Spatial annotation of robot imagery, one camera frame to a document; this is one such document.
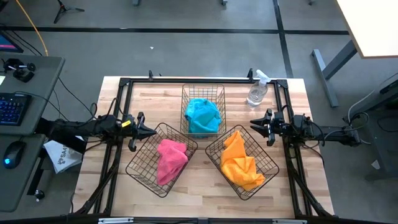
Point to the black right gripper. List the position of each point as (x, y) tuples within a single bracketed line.
[(276, 126)]

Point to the black round knob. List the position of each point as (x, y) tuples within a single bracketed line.
[(39, 194)]

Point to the white paper piece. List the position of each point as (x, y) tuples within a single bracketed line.
[(375, 164)]

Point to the black tripod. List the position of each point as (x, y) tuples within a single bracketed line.
[(63, 7)]

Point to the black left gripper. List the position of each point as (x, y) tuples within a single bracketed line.
[(132, 129)]

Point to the black aluminium table frame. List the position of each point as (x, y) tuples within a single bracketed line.
[(155, 81)]

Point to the black backlit keyboard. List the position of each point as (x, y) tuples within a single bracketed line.
[(14, 109)]

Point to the orange microfiber towel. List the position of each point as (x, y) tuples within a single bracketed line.
[(241, 174), (233, 146)]

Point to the grey chair foot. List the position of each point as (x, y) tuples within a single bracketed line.
[(223, 2)]

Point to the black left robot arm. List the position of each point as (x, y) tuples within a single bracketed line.
[(77, 127)]

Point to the white top table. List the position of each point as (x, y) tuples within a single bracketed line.
[(373, 25)]

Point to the silver metal bracket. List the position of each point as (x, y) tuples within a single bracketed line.
[(115, 220), (289, 221)]

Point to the desk monitor with pink screen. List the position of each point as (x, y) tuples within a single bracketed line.
[(7, 43)]

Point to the clear plastic spray bottle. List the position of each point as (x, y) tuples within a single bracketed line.
[(256, 95)]

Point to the black computer mouse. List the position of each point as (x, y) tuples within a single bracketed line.
[(14, 154)]

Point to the grey desk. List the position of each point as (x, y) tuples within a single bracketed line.
[(40, 81)]

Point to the white printed bag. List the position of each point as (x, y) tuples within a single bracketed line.
[(62, 155)]

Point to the black clamp device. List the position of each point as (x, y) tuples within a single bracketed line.
[(21, 74)]

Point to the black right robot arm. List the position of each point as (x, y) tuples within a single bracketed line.
[(332, 132)]

